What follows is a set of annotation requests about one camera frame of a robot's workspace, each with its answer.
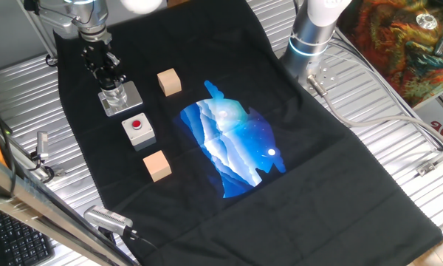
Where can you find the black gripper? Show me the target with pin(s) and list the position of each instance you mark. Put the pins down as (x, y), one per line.
(101, 59)

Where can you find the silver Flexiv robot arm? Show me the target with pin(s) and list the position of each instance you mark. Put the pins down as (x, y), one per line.
(310, 33)

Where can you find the clear glass jar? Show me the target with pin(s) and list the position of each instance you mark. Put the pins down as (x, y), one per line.
(116, 97)

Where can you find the silver digital scale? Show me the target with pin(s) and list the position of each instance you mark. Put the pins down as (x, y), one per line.
(133, 99)

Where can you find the thin metal rod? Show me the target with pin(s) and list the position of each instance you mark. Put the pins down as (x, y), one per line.
(44, 40)

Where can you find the light wooden cube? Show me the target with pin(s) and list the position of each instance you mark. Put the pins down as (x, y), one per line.
(157, 166)
(169, 82)

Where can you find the white box with red button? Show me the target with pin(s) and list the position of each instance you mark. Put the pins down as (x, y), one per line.
(138, 134)

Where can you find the black computer keyboard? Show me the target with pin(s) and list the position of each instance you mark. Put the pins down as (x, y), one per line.
(22, 244)

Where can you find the black cloth with blue print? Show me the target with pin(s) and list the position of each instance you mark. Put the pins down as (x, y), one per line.
(317, 203)

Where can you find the colourful orange painted cloth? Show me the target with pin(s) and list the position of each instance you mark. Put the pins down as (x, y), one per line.
(391, 55)

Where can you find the silver round metal disc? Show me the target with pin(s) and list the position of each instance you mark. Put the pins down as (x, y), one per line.
(426, 21)

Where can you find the dark metal cylinder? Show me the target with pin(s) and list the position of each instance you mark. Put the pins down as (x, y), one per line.
(442, 46)

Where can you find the white box with red print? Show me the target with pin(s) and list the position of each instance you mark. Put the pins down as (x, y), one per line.
(439, 122)

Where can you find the small silver bracket device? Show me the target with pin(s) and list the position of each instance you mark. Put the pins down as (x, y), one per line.
(42, 144)

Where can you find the silver depth camera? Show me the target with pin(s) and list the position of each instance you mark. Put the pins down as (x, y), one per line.
(107, 218)

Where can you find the aluminium frame beam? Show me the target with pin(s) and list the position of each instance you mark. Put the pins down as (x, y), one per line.
(29, 207)

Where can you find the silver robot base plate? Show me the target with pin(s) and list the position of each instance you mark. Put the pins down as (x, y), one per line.
(326, 75)

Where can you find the metal angle bracket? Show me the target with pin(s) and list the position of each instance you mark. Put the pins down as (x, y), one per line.
(426, 168)

